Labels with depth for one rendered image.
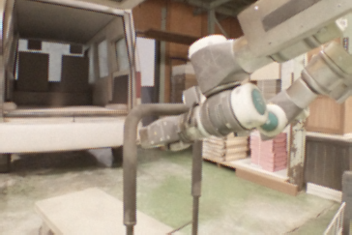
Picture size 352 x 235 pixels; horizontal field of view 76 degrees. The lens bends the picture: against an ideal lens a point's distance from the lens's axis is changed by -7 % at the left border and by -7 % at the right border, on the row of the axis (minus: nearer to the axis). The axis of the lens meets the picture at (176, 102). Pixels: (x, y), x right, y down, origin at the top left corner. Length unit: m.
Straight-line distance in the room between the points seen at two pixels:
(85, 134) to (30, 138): 0.48
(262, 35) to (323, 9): 0.08
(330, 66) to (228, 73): 0.26
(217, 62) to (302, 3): 0.19
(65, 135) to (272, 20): 2.20
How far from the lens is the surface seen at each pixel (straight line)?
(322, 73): 0.61
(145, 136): 0.54
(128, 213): 0.75
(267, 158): 2.57
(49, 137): 2.38
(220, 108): 0.45
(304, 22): 0.32
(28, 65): 4.34
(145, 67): 6.93
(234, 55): 0.43
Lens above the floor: 0.78
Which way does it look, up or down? 1 degrees down
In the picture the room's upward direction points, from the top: 1 degrees clockwise
